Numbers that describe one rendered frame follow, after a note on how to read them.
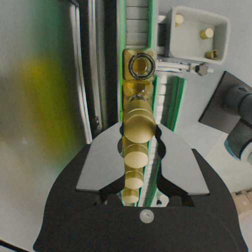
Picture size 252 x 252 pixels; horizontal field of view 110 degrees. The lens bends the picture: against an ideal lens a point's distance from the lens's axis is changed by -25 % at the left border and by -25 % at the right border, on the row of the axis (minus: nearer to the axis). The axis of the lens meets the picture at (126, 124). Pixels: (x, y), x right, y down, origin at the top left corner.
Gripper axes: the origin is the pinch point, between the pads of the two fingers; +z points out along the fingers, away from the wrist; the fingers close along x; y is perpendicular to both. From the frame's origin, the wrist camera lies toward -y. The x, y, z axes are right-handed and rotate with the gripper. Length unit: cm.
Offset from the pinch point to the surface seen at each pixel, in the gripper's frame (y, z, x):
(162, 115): 11.7, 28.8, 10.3
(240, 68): -10, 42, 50
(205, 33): -19.2, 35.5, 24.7
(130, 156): 5.0, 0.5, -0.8
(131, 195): 15.7, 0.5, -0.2
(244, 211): 251, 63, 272
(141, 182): 10.9, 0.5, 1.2
